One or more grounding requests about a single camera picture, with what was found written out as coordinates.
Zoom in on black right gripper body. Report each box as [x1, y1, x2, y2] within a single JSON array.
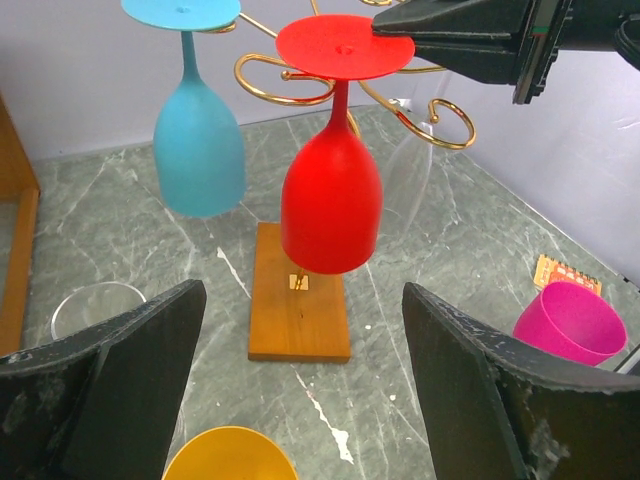
[[513, 0, 639, 104]]

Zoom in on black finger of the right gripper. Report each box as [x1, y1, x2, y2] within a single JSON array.
[[373, 1, 534, 85]]

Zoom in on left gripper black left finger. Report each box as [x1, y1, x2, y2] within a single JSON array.
[[1, 279, 207, 479]]

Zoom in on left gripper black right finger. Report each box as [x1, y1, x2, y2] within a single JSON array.
[[402, 282, 639, 479]]

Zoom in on magenta wine glass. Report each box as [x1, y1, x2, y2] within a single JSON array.
[[513, 282, 628, 366]]

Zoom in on yellow wine glass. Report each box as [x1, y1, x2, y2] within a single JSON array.
[[163, 426, 298, 480]]

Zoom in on clear wine glass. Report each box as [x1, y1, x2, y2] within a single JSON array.
[[50, 281, 146, 340], [381, 71, 452, 235]]

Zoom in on red wine glass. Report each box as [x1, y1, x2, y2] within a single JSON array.
[[276, 14, 415, 275]]

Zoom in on blue wine glass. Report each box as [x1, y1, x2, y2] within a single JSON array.
[[121, 0, 246, 218]]

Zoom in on wooden dish rack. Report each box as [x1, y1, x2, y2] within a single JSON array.
[[1, 104, 41, 355]]

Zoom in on orange printed card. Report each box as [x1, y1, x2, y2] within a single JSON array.
[[533, 254, 602, 295]]

